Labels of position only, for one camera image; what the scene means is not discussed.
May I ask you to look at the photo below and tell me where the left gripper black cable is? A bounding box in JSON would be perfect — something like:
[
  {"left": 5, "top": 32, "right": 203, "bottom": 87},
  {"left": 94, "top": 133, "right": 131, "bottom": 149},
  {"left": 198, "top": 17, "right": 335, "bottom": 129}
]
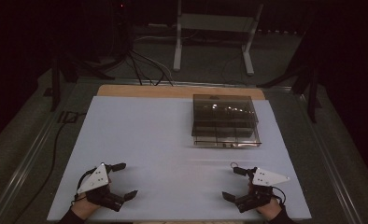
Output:
[{"left": 74, "top": 168, "right": 96, "bottom": 203}]

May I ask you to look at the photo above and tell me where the person's left hand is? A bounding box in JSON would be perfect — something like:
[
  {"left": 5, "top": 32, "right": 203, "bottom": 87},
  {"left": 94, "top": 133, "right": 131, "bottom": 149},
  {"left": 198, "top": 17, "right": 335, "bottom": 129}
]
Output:
[{"left": 70, "top": 195, "right": 103, "bottom": 221}]

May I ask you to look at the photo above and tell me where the white floor cable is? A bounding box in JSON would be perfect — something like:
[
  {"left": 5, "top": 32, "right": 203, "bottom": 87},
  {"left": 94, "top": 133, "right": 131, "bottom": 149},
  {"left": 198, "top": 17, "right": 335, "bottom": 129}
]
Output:
[{"left": 134, "top": 33, "right": 176, "bottom": 82}]

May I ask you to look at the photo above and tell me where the thin black floor cable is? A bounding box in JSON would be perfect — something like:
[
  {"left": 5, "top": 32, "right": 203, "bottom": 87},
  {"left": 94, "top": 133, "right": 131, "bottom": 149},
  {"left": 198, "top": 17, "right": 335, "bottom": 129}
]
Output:
[{"left": 219, "top": 51, "right": 249, "bottom": 86}]

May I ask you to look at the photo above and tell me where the long black floor cable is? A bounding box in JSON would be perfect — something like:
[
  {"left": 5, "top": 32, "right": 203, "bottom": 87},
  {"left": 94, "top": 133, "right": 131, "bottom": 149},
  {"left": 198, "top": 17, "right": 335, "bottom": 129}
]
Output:
[{"left": 15, "top": 112, "right": 88, "bottom": 220}]

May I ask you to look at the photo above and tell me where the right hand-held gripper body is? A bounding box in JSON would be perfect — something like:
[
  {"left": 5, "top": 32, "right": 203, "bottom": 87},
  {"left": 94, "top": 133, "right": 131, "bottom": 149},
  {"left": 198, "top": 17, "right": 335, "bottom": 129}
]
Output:
[{"left": 234, "top": 167, "right": 290, "bottom": 215}]

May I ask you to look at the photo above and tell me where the white table mat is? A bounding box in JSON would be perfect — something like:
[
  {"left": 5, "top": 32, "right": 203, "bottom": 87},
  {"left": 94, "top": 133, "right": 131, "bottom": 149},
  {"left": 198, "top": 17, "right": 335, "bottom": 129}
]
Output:
[{"left": 46, "top": 95, "right": 313, "bottom": 222}]

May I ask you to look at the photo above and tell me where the black floor cable bundle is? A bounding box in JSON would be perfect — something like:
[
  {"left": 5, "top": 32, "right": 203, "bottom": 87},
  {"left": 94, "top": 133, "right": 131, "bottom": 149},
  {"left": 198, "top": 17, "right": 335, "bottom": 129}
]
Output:
[{"left": 126, "top": 49, "right": 175, "bottom": 87}]

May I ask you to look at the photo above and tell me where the smoky transparent storage box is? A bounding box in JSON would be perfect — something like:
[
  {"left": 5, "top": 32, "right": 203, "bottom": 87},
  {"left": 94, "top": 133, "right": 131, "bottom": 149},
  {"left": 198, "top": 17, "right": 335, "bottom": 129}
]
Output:
[{"left": 191, "top": 93, "right": 262, "bottom": 149}]

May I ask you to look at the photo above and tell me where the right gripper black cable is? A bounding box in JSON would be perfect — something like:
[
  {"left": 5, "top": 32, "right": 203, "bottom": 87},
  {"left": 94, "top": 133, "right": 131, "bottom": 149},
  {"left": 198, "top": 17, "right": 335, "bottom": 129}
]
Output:
[{"left": 271, "top": 186, "right": 288, "bottom": 207}]

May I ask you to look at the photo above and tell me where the person's right hand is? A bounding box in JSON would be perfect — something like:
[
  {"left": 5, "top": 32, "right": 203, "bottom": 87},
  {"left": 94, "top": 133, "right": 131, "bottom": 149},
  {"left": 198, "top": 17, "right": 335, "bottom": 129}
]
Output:
[{"left": 247, "top": 182, "right": 283, "bottom": 222}]

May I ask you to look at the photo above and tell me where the black floor socket plate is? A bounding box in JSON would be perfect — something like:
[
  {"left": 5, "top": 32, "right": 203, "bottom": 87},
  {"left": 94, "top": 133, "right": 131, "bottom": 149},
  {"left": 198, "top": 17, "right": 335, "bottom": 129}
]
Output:
[{"left": 58, "top": 110, "right": 79, "bottom": 124}]

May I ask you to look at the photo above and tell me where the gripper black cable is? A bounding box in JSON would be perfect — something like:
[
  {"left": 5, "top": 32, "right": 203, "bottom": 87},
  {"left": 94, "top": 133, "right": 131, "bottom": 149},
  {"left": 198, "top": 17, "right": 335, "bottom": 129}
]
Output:
[
  {"left": 74, "top": 168, "right": 96, "bottom": 203},
  {"left": 271, "top": 186, "right": 288, "bottom": 207}
]

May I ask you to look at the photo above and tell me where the black tripod stand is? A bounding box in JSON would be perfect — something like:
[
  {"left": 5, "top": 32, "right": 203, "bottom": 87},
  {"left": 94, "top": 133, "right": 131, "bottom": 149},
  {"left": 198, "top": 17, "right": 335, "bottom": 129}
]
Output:
[
  {"left": 49, "top": 50, "right": 116, "bottom": 113},
  {"left": 256, "top": 60, "right": 323, "bottom": 124}
]

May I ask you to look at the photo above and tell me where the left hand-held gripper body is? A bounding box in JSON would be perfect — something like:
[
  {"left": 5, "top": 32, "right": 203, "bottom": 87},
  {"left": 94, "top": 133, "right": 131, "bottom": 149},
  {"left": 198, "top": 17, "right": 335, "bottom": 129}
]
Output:
[{"left": 76, "top": 161, "right": 126, "bottom": 213}]

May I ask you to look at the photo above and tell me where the white metal stand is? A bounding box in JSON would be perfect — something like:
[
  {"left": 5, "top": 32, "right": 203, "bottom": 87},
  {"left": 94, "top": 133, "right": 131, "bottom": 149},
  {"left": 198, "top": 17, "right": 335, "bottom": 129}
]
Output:
[{"left": 172, "top": 0, "right": 264, "bottom": 77}]

